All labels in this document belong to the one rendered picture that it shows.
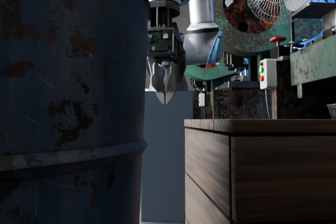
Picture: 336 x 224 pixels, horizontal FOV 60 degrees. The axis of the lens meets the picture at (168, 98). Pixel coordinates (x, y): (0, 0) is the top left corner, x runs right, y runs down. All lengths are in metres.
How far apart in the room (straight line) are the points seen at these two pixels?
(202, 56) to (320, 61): 0.45
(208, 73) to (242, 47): 1.74
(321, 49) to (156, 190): 0.80
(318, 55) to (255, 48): 1.40
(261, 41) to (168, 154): 1.81
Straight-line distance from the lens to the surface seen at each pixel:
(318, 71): 1.25
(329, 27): 1.33
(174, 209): 1.06
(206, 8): 1.06
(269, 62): 1.41
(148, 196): 1.06
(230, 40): 2.58
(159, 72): 0.65
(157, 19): 0.61
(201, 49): 1.05
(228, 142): 0.40
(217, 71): 4.31
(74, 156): 0.22
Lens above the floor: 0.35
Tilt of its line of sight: 4 degrees up
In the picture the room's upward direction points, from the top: straight up
